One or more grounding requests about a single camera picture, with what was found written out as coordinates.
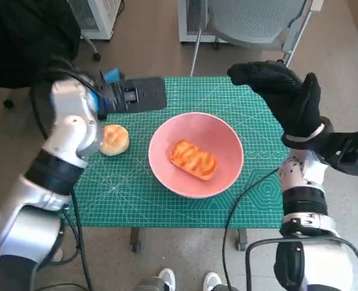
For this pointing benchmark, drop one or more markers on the rectangular toy bread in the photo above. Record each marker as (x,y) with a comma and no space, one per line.
(194,159)

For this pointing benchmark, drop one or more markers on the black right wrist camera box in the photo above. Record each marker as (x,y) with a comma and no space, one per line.
(351,153)

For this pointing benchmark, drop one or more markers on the grey mesh chair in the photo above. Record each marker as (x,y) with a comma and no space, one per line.
(254,21)

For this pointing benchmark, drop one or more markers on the round toy bread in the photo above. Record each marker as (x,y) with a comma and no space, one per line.
(115,139)

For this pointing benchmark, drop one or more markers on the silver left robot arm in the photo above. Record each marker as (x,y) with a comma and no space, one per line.
(30,218)

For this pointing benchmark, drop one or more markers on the pink bowl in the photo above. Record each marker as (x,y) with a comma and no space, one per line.
(227,151)

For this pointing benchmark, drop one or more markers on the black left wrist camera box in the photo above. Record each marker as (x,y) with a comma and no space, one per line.
(148,95)

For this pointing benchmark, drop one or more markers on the white shoe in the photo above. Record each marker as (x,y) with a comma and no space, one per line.
(167,278)
(212,280)

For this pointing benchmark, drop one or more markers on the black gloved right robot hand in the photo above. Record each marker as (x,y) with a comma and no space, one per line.
(290,100)

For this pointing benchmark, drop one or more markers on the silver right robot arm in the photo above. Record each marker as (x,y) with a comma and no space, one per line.
(304,203)

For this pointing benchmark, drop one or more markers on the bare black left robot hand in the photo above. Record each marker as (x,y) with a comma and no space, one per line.
(110,97)

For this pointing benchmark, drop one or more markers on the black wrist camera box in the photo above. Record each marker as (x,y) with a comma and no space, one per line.
(148,95)
(351,153)

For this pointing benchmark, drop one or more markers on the white grille cabinet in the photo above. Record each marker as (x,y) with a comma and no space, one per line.
(97,16)

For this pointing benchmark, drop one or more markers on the green cutting mat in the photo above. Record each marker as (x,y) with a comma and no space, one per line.
(197,94)

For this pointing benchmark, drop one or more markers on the white air purifier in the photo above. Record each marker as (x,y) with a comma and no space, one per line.
(190,18)

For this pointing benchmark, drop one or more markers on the black chair caster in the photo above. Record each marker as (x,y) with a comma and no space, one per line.
(8,103)
(97,56)

